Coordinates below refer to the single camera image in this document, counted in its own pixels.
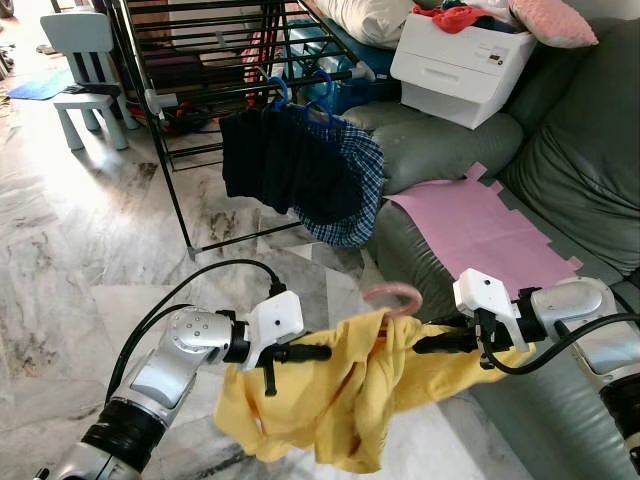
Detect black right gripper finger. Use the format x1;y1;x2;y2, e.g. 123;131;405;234
412;327;484;358

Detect yellow garment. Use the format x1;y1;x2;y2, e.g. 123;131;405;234
212;309;537;475

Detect red plastic clothes hanger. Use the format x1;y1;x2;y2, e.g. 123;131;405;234
361;281;424;320

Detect blue plaid shirt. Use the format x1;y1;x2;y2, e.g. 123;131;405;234
298;114;387;250

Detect dark navy garment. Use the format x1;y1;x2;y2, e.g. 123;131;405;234
219;104;367;227

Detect dark green sofa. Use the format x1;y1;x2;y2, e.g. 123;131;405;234
338;15;640;480

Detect black metal drying rack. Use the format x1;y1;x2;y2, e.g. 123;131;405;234
105;0;403;262

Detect blue suitcase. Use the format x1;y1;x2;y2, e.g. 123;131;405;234
285;20;402;117

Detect red striped bag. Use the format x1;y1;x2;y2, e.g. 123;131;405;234
243;30;287;87

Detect light blue child chair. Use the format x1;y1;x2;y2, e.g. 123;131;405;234
40;12;132;152

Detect pink textured pillow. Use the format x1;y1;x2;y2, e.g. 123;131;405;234
509;0;600;50

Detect beige pillow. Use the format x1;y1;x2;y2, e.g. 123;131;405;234
334;0;417;50

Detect blue floor mat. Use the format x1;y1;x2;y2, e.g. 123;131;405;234
5;69;77;102

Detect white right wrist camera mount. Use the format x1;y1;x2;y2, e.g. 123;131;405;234
452;267;524;352

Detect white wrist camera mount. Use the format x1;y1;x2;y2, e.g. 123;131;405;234
452;267;524;352
242;289;307;372

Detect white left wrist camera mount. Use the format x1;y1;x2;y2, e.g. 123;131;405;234
242;289;307;372

